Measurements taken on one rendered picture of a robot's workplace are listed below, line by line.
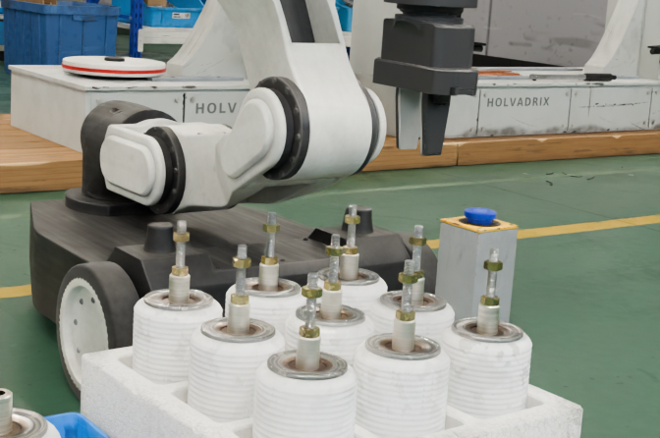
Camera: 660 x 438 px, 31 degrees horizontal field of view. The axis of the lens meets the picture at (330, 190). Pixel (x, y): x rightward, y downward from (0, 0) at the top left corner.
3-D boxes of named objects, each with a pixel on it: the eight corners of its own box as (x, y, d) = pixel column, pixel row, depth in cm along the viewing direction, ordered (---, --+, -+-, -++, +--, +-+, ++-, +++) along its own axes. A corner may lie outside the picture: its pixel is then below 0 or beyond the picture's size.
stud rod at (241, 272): (233, 316, 119) (236, 244, 117) (242, 316, 119) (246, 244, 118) (235, 319, 118) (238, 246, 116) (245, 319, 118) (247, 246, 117)
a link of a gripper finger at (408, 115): (421, 148, 115) (426, 85, 114) (396, 149, 113) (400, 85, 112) (411, 145, 116) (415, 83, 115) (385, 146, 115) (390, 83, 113)
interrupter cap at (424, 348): (432, 339, 121) (432, 333, 121) (448, 364, 114) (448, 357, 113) (359, 338, 120) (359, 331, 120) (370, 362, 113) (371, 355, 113)
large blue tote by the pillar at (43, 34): (-3, 73, 586) (-2, -2, 579) (72, 72, 612) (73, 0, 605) (43, 84, 549) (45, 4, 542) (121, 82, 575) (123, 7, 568)
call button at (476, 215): (456, 224, 149) (458, 207, 148) (478, 221, 151) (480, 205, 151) (478, 230, 145) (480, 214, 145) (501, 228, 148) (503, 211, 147)
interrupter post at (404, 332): (412, 347, 118) (414, 315, 118) (416, 355, 116) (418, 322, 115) (388, 347, 118) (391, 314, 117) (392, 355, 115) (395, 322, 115)
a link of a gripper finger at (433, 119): (415, 154, 111) (420, 89, 110) (441, 153, 113) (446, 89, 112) (426, 157, 110) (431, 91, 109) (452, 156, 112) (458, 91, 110)
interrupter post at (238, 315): (222, 331, 119) (223, 301, 119) (243, 329, 120) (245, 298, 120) (232, 339, 117) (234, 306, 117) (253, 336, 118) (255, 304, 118)
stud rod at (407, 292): (409, 333, 117) (414, 259, 116) (409, 336, 116) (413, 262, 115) (399, 332, 117) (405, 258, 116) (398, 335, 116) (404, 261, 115)
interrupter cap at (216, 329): (188, 326, 120) (189, 320, 120) (254, 319, 124) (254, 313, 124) (219, 350, 114) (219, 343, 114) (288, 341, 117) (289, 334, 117)
